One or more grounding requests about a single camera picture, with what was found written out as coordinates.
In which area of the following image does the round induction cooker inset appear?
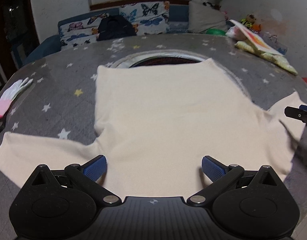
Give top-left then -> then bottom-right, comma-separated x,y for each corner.
110,49 -> 252,98

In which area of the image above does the black backpack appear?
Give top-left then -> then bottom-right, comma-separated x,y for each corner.
96,15 -> 136,41

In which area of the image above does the grey white pillow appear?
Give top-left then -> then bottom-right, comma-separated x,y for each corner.
188,0 -> 227,33

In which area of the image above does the grey star-patterned table cover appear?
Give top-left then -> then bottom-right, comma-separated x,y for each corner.
0,34 -> 307,239

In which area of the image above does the blue sofa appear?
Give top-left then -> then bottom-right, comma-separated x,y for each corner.
23,3 -> 235,66

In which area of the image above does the white orange paper booklet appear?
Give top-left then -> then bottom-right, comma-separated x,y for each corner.
230,20 -> 283,56

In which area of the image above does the green round bowl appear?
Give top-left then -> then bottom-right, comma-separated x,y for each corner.
206,28 -> 226,36

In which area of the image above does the yellow black plush toy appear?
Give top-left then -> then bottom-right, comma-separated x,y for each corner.
240,14 -> 262,32

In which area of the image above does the white plastic bag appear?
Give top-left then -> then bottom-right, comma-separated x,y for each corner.
226,26 -> 246,41

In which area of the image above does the yellow patterned cloth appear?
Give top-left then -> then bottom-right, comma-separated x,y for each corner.
235,41 -> 298,76

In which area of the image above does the white pink work glove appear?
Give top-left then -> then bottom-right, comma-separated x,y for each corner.
0,77 -> 33,119

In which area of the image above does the butterfly print cushion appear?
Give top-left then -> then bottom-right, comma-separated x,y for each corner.
59,1 -> 170,50

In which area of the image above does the cream white sweater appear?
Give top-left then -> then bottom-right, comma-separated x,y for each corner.
0,59 -> 304,198

